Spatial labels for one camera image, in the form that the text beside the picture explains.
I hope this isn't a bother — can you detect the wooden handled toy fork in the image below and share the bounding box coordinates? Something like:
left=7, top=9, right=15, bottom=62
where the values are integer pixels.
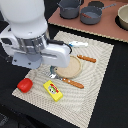
left=49, top=73, right=84, bottom=89

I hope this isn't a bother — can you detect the grey toy pot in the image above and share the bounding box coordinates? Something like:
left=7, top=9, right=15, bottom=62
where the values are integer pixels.
left=58, top=0, right=84, bottom=19

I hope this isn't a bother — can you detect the red toy tomato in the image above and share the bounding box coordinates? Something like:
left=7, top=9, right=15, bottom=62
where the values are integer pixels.
left=17, top=78, right=33, bottom=93

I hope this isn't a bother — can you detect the beige bowl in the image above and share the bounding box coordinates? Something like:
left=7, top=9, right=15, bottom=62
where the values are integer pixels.
left=118, top=4, right=128, bottom=30

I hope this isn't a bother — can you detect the grey toy saucepan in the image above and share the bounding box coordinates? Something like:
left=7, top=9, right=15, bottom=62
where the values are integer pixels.
left=80, top=4, right=115, bottom=25

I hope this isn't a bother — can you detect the brown toy sausage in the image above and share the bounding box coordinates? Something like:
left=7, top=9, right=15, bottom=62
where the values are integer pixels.
left=82, top=13, right=92, bottom=18

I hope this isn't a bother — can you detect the yellow butter box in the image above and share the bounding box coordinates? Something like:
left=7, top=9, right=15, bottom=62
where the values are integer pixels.
left=43, top=80, right=63, bottom=102

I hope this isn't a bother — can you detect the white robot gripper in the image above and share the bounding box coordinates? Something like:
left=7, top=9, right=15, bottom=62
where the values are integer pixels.
left=0, top=0, right=71, bottom=69

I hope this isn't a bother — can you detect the round wooden plate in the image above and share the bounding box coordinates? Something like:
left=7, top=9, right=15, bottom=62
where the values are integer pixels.
left=54, top=55, right=82, bottom=78

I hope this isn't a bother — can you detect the wooden handled toy knife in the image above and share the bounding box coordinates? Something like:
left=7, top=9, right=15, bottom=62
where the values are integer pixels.
left=77, top=55, right=96, bottom=63

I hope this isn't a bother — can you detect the brown toy stove board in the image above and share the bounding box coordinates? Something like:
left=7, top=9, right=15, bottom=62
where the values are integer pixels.
left=48, top=0, right=128, bottom=42

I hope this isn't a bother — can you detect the beige woven placemat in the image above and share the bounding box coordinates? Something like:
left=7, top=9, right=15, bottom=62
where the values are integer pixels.
left=12, top=31, right=113, bottom=128

